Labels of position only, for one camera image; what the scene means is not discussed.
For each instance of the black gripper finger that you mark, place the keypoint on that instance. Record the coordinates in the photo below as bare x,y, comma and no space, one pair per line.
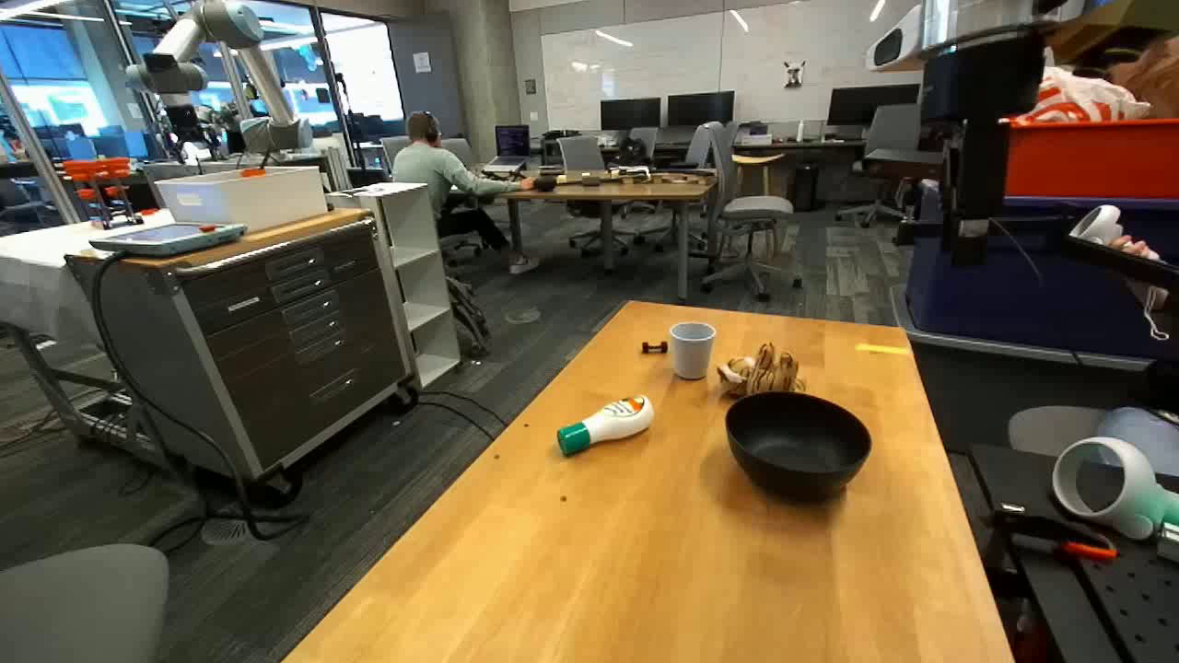
993,205
962,207

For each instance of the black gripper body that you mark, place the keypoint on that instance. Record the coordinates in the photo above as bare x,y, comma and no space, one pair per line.
980,87

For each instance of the striped tiger stuffed animal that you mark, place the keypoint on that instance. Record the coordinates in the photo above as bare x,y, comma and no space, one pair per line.
759,373

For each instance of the grey background robot arm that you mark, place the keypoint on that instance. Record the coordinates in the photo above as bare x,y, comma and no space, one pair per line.
203,48

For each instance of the black bowl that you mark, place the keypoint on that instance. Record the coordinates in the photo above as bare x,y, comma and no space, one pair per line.
796,447

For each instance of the white and pink cloth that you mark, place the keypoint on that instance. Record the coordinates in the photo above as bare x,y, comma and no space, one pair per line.
1071,96

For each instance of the blue plastic bin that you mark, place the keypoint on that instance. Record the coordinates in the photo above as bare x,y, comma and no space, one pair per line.
1017,296

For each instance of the orange plastic bin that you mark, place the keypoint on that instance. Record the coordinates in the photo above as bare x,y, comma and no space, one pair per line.
1092,160

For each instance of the black computer monitor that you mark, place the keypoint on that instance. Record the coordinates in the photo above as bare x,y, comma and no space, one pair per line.
703,107
627,114
867,104

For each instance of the yellow tape strip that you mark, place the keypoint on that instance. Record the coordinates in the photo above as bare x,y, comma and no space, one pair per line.
886,349

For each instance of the grey office chair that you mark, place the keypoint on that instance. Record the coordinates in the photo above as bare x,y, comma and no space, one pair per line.
752,207

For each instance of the pale grey pouch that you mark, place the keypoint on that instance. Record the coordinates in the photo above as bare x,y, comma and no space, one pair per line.
1071,427

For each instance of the white mug lying sideways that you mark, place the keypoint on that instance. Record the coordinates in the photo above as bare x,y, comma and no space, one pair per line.
1108,484

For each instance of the pale grey cup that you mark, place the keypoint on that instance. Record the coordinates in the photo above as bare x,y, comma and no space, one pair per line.
692,355

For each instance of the long wooden office desk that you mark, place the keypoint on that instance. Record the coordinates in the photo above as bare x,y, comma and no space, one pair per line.
614,190

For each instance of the white bottle with green cap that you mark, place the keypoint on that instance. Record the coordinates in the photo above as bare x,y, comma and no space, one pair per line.
614,424

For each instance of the seated person in pale shirt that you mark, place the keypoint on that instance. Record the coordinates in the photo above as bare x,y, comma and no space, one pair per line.
429,171

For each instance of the white shelf unit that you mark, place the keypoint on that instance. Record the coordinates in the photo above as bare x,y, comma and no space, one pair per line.
418,280

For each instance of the grey drawer tool cabinet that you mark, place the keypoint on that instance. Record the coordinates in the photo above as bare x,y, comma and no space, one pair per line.
282,344

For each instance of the white box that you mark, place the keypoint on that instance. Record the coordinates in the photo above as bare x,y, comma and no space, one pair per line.
243,198

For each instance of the silver closed laptop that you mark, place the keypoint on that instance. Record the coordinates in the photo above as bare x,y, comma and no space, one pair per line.
166,236

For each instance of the orange cart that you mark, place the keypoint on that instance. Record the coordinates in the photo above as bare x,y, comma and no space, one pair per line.
96,179

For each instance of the grey padded chair seat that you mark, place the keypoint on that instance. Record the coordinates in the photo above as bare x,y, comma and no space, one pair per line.
79,609

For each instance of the wall whiteboard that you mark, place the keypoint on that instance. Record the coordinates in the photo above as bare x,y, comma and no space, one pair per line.
686,59

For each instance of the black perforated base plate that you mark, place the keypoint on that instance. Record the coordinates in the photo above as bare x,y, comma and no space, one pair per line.
1092,613

